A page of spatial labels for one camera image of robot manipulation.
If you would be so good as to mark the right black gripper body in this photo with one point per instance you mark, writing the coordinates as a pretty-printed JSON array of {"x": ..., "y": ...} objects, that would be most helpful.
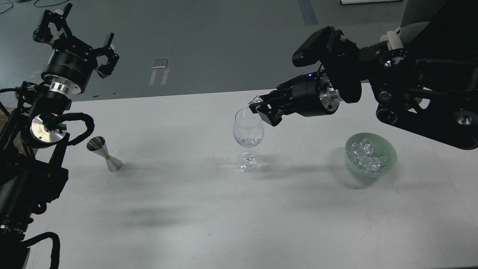
[{"x": 313, "y": 95}]

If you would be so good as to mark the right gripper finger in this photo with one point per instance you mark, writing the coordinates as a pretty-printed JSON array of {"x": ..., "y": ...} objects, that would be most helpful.
[
  {"x": 272, "y": 112},
  {"x": 282, "y": 93}
]

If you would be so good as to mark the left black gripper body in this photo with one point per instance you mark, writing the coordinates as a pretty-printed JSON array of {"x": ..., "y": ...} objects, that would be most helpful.
[{"x": 71, "y": 67}]

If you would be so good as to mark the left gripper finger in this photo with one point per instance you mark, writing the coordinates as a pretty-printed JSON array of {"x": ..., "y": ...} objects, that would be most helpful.
[
  {"x": 43, "y": 34},
  {"x": 104, "y": 70}
]

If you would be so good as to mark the clear ice cube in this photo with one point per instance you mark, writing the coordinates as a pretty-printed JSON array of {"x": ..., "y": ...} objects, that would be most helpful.
[{"x": 255, "y": 100}]

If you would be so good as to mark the steel double jigger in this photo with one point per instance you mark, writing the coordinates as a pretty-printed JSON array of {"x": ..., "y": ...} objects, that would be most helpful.
[{"x": 98, "y": 146}]

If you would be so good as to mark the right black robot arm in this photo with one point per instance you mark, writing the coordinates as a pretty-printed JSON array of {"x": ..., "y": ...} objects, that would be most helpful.
[{"x": 423, "y": 75}]

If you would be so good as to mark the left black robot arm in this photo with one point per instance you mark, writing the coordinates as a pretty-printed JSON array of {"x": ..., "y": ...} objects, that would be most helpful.
[{"x": 40, "y": 128}]

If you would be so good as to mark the clear wine glass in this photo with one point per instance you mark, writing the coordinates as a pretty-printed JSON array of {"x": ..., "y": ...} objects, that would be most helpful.
[{"x": 248, "y": 131}]

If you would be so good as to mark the green bowl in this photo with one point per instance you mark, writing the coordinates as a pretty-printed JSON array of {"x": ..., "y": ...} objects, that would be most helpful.
[{"x": 369, "y": 155}]

